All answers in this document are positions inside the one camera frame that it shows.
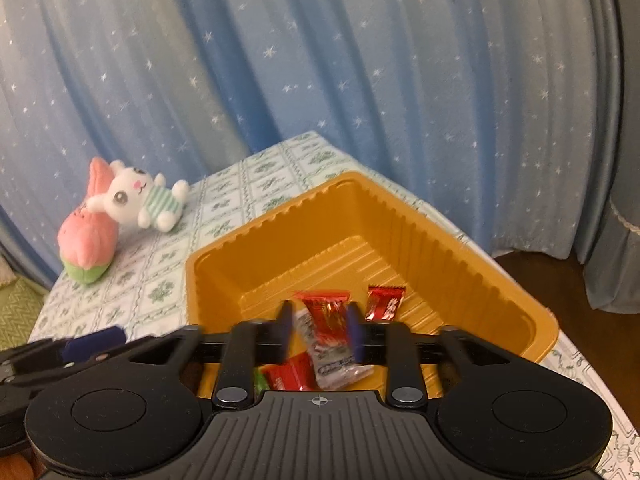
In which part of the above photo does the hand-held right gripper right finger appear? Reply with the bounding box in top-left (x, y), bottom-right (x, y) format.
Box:
top-left (346, 301), bottom-right (523, 407)

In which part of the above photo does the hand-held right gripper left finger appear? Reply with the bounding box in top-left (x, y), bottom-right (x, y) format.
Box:
top-left (117, 301), bottom-right (294, 408)

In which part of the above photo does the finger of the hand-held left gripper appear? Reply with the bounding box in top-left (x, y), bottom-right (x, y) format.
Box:
top-left (62, 326), bottom-right (127, 362)

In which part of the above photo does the red snack packet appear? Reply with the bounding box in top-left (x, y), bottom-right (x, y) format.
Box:
top-left (294, 289), bottom-right (352, 356)
top-left (365, 285), bottom-right (407, 322)
top-left (262, 351), bottom-right (317, 392)

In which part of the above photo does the grey snack packet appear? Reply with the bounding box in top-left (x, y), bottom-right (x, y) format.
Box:
top-left (292, 307), bottom-right (375, 390)

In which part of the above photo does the orange plastic tray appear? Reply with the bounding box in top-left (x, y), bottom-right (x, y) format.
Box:
top-left (185, 171), bottom-right (560, 401)

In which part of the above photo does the person's left hand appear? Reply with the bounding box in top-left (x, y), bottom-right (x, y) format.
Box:
top-left (0, 452), bottom-right (35, 480)

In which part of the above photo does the green floral tablecloth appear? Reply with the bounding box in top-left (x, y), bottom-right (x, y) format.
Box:
top-left (27, 131), bottom-right (640, 480)

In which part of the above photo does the pink star plush toy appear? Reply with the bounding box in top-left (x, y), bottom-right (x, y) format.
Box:
top-left (56, 156), bottom-right (118, 285)

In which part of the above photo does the white bunny plush toy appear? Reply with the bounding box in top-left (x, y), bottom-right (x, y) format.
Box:
top-left (86, 160), bottom-right (191, 233)

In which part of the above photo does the blue star-print curtain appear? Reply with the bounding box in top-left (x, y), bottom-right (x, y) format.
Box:
top-left (0, 0), bottom-right (626, 291)

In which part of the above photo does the grey curtain with lace trim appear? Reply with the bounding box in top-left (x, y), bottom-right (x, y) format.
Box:
top-left (575, 0), bottom-right (640, 313)

